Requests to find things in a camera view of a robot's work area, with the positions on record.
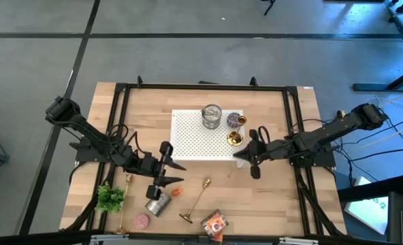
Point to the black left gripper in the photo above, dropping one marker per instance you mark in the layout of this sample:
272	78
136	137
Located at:
150	165

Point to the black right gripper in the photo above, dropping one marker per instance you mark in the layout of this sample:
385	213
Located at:
269	151

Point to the medium gold candlestick holder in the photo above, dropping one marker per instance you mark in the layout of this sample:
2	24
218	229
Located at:
235	137

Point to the silver ribbed candle jar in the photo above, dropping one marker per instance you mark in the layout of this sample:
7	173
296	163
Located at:
158	206

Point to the purple patterned candle tin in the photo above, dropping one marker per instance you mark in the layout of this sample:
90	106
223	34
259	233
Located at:
232	119

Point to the clear glass jar with tag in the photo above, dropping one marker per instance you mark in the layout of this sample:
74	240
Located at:
211	117

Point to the tall gold candlestick holder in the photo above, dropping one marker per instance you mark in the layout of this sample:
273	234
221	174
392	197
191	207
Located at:
126	200

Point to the pink round candle tin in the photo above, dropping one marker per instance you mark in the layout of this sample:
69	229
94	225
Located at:
141	221

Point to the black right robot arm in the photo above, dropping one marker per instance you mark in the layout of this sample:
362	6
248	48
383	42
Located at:
331	131

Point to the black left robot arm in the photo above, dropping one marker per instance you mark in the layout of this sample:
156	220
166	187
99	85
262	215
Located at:
85	131

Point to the white perforated metal shelf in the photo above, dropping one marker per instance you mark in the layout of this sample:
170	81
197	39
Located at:
194	143

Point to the green artificial plant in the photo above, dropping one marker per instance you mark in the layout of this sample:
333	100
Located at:
110	198

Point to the yellow power plug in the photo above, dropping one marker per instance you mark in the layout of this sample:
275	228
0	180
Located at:
340	113

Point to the black stand beam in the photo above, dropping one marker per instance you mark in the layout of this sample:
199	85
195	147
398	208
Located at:
371	188

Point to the white lit panel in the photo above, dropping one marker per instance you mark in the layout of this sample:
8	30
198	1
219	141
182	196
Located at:
366	211

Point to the black tripod leg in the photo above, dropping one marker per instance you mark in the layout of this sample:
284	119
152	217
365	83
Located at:
269	7

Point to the black front crossbar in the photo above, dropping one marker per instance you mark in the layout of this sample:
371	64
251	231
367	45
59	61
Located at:
34	239

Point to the black table frame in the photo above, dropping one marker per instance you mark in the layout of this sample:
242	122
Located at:
205	87

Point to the black desk leg frame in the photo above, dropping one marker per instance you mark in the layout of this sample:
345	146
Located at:
368	87

